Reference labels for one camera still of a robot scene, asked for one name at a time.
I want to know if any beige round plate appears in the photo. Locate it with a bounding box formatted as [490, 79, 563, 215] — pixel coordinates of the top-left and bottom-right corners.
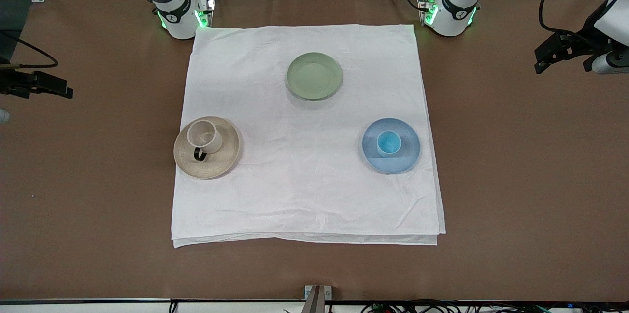
[173, 116, 241, 180]

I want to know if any blue cup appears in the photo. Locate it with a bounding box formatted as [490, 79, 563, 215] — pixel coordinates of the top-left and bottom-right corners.
[377, 130, 402, 157]

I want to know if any blue round plate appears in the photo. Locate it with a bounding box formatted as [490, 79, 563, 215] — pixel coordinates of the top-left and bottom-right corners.
[362, 118, 421, 175]

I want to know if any green round plate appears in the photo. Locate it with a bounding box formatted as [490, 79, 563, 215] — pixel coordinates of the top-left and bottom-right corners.
[286, 52, 343, 101]

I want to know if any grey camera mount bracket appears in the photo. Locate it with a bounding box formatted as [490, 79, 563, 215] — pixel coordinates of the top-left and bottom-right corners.
[301, 285, 333, 313]

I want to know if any white cloth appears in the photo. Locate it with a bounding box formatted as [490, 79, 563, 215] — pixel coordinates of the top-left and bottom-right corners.
[171, 24, 446, 248]

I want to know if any white mug black handle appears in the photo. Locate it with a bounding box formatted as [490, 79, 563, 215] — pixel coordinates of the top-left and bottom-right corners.
[187, 120, 224, 162]

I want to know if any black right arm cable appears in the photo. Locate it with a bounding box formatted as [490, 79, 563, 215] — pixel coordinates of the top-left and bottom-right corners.
[0, 29, 59, 70]

